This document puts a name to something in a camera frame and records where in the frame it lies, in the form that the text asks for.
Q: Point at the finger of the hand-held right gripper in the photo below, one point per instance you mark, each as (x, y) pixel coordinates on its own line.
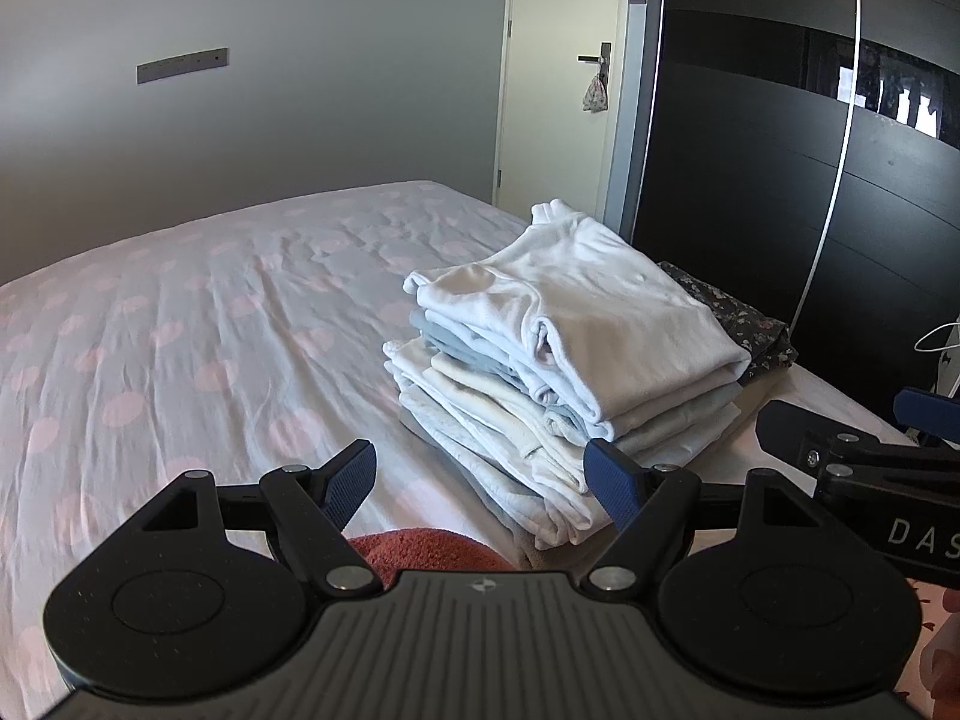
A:
(930, 412)
(787, 431)

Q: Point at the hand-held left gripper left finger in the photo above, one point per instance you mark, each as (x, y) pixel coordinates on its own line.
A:
(352, 476)

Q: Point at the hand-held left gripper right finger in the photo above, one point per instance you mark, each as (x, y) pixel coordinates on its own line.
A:
(611, 480)

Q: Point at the stack of clothes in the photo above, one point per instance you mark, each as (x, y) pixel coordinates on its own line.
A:
(480, 420)

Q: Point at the white long-sleeved garment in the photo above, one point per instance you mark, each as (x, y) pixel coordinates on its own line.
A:
(600, 277)

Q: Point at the white clothes hanger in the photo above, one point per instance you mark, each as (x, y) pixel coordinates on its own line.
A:
(946, 337)

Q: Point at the person's leg in rust pants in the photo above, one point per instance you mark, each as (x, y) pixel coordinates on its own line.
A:
(427, 551)

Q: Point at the dark floral cloth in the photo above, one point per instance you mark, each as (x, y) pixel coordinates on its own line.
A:
(742, 315)

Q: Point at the bed with pink-dotted sheet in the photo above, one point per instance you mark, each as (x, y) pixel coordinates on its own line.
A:
(187, 330)

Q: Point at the black wardrobe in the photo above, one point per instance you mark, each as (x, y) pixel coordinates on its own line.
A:
(750, 165)

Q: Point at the white door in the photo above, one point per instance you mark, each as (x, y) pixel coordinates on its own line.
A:
(555, 135)

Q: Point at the small floral pouch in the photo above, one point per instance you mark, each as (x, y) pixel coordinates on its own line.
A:
(592, 94)

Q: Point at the grey door frame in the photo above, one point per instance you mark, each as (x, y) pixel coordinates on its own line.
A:
(634, 127)

